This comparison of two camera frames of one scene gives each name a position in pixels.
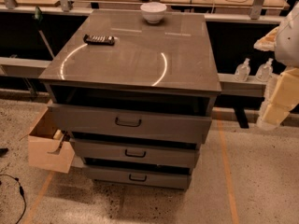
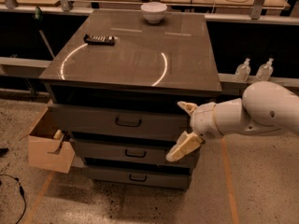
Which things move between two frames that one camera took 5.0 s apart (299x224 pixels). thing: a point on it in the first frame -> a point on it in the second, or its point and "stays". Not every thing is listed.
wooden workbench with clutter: [127, 0] stays
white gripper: [289, 42] -> [202, 119]
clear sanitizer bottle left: [243, 71] stays
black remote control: [102, 40] stays
